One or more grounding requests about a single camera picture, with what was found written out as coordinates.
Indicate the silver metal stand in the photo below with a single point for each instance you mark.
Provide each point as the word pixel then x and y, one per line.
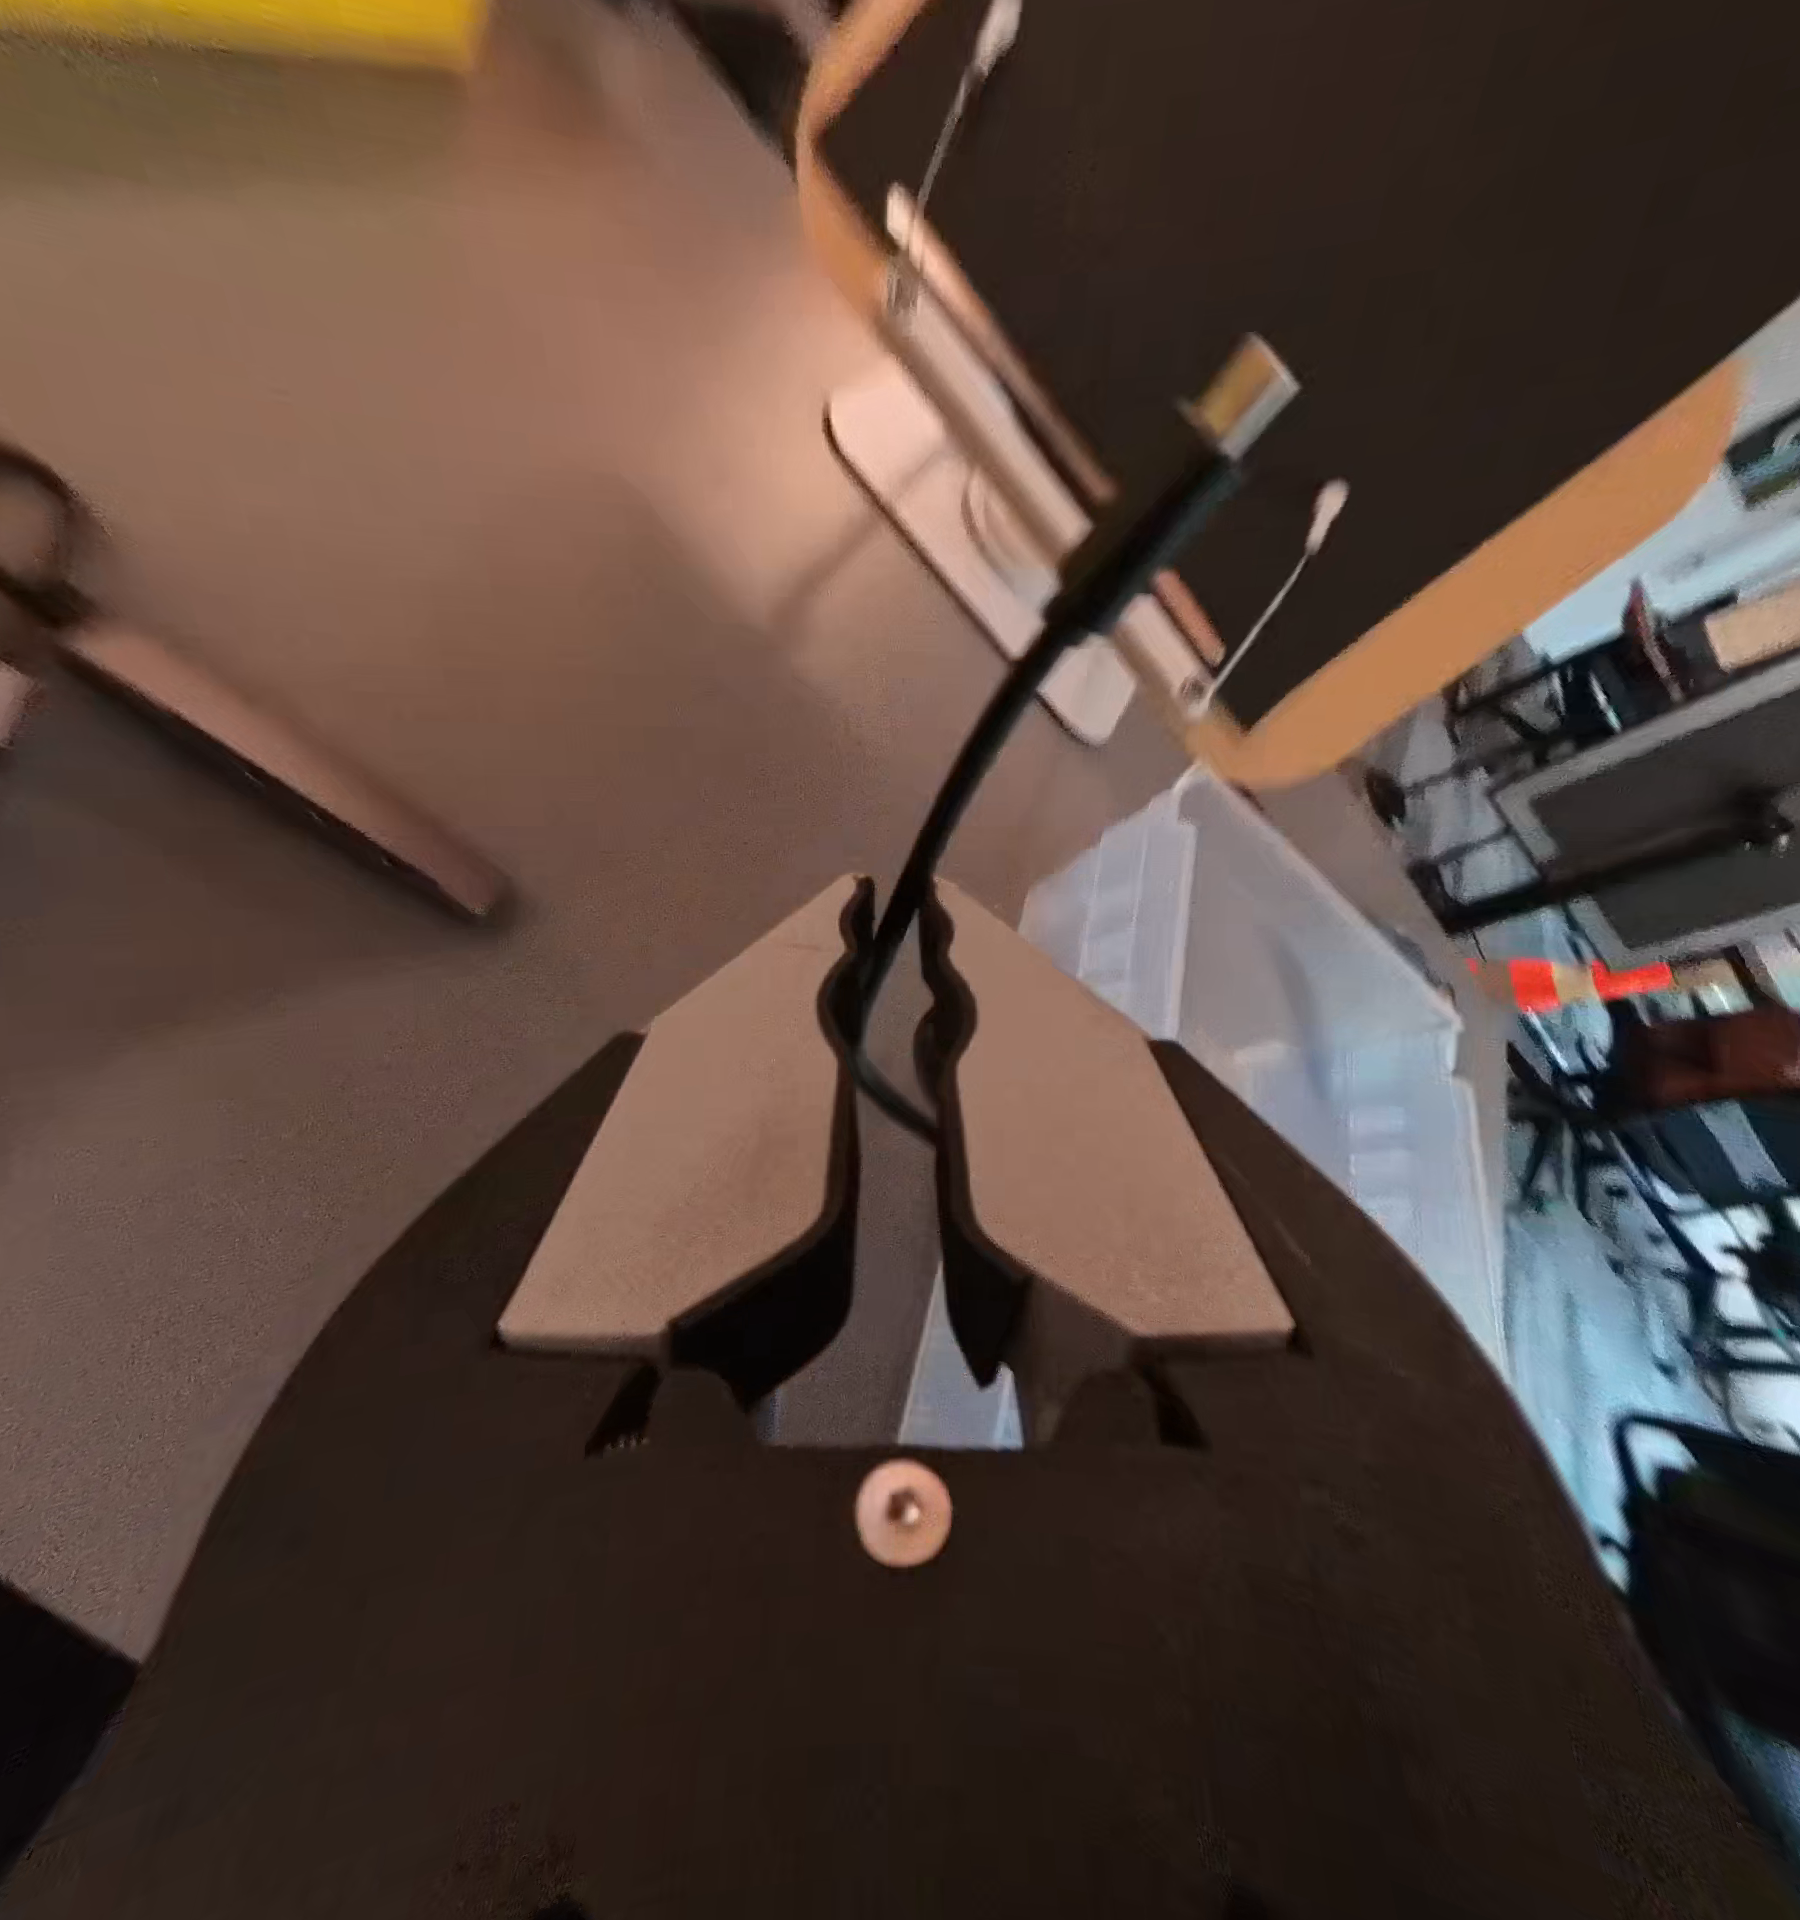
pixel 960 495

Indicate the black panel with tan edge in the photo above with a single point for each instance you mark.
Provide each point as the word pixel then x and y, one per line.
pixel 1366 224

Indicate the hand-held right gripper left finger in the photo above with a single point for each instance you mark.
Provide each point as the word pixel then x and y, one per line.
pixel 704 1139

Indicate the clear plastic bin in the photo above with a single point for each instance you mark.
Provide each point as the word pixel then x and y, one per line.
pixel 1288 989

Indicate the yellow plastic bin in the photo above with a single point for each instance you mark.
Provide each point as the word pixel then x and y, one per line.
pixel 240 23

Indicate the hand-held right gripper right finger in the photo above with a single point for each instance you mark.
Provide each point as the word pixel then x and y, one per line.
pixel 1111 1155

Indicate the white zip tie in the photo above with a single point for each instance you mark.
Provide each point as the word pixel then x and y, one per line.
pixel 966 90
pixel 1275 600

